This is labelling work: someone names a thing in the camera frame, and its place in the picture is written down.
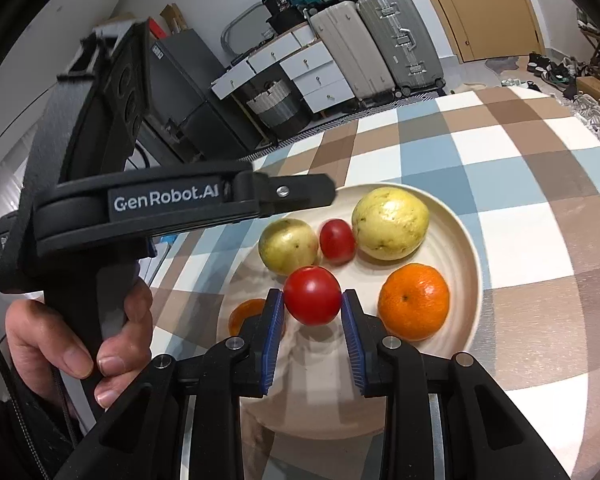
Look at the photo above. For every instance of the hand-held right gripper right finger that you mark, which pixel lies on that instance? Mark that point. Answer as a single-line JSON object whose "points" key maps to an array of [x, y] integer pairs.
{"points": [[352, 340]]}

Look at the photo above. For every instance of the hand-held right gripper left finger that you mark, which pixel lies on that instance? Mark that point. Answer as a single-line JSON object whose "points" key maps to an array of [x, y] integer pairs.
{"points": [[275, 340]]}

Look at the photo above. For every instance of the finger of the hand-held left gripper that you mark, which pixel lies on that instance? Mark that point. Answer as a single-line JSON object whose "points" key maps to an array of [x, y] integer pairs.
{"points": [[300, 191]]}

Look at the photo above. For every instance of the orange mandarin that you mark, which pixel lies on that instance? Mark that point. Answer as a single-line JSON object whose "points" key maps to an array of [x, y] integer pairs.
{"points": [[414, 302], [245, 315]]}

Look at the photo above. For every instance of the yellow guava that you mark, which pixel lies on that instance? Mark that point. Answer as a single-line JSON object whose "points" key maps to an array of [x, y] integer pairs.
{"points": [[390, 222], [287, 245]]}

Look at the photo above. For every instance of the small red tomato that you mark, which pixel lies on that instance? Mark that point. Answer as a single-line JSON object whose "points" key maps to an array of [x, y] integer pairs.
{"points": [[337, 240]]}

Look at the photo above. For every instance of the cream round plate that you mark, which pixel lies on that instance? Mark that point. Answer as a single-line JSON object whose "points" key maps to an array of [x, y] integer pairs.
{"points": [[445, 260]]}

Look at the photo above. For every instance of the person's left hand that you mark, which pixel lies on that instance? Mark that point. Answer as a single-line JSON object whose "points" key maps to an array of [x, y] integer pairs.
{"points": [[35, 330]]}

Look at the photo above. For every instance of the woven laundry basket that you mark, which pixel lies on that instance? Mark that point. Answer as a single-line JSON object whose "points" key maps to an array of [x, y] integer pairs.
{"points": [[280, 107]]}

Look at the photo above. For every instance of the white desk with drawers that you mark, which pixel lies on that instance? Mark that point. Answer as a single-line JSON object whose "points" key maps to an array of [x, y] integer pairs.
{"points": [[315, 75]]}

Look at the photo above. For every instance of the grey refrigerator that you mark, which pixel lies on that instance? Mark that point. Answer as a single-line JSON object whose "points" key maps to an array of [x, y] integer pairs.
{"points": [[195, 85]]}

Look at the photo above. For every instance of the beige suitcase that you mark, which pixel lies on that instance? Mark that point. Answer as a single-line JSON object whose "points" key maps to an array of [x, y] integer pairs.
{"points": [[350, 45]]}

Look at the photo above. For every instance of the black storage box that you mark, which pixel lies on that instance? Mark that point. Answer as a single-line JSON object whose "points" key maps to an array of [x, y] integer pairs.
{"points": [[287, 22]]}

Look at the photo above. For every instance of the silver suitcase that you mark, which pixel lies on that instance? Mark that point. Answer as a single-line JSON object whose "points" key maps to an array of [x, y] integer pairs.
{"points": [[400, 35]]}

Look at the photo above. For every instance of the black tub with label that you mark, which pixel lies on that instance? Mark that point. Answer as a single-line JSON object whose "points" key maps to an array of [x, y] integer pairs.
{"points": [[277, 2]]}

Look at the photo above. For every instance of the red box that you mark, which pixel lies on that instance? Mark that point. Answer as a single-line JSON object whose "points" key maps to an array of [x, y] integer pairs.
{"points": [[157, 27]]}

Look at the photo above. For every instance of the flat cardboard pieces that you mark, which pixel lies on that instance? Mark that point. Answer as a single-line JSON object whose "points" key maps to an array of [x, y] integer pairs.
{"points": [[174, 19]]}

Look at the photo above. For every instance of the door mat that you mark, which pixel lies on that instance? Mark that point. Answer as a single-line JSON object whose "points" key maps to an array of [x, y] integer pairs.
{"points": [[500, 63]]}

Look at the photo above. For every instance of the wooden door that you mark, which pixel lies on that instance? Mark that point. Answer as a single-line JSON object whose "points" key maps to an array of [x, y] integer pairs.
{"points": [[480, 5]]}

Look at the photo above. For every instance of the cluster of black white shoes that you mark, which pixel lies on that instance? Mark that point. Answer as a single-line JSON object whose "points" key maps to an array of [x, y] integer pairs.
{"points": [[555, 67]]}

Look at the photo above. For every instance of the brown cardboard box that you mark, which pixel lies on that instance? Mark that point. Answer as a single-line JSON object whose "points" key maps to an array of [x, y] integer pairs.
{"points": [[597, 91]]}

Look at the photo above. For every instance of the wooden shoe rack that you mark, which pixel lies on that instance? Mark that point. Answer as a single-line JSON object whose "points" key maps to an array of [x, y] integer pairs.
{"points": [[596, 47]]}

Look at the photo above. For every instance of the oval mirror with grey frame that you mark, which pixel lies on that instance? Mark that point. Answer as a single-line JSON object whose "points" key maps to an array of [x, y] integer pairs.
{"points": [[228, 30]]}

